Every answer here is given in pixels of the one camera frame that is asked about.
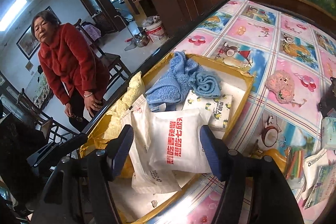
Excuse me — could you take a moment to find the white red text bag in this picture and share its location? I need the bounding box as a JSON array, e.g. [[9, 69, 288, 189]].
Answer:
[[149, 109, 211, 173]]

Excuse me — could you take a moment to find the lemon print tissue pack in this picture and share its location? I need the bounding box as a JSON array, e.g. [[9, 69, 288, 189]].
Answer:
[[182, 90, 233, 131]]

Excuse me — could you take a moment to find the small blue towel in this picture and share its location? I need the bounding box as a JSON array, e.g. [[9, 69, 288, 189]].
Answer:
[[188, 71, 221, 98]]

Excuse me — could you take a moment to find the large blue towel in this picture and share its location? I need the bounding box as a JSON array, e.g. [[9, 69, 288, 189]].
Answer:
[[145, 52, 205, 112]]

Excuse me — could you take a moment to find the pink plush toy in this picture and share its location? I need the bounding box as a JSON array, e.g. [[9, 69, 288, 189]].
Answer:
[[265, 70, 307, 107]]

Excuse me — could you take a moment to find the green white snack packet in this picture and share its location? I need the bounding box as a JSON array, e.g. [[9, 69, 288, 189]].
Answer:
[[304, 164, 335, 209]]

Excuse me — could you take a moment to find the teal cartoon tissue pack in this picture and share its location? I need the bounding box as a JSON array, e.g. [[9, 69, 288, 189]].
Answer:
[[321, 117, 336, 150]]

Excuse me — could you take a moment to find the yellow cardboard box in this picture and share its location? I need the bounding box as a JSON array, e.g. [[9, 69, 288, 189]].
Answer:
[[80, 52, 254, 223]]

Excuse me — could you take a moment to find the rainbow striped packet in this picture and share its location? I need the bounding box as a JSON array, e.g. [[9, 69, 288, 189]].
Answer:
[[284, 147, 305, 180]]

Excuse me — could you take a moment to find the person in red jacket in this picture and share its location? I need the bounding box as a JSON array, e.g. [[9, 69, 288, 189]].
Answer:
[[31, 10, 109, 131]]

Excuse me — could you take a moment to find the wooden chair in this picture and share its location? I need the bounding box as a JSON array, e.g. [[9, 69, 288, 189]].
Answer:
[[74, 19, 131, 90]]

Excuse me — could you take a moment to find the metal kettle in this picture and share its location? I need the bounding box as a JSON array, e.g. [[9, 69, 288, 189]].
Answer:
[[134, 30, 149, 48]]

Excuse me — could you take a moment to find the large black electric motor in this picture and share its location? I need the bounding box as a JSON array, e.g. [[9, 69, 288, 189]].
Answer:
[[318, 77, 336, 118]]

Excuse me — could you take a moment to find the colourful cartoon tablecloth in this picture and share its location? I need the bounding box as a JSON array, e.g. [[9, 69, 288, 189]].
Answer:
[[148, 0, 335, 223]]

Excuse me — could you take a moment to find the white plastic bucket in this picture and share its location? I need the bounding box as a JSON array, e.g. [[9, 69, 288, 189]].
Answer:
[[142, 15, 169, 43]]

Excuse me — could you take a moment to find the ceiling tube light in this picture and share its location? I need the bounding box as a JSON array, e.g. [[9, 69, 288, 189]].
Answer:
[[0, 0, 27, 32]]

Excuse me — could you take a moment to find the dark wooden cabinet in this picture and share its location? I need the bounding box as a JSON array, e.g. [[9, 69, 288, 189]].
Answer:
[[136, 0, 335, 38]]

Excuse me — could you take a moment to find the framed wall picture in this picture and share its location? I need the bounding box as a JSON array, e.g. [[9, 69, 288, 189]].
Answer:
[[16, 6, 63, 60]]

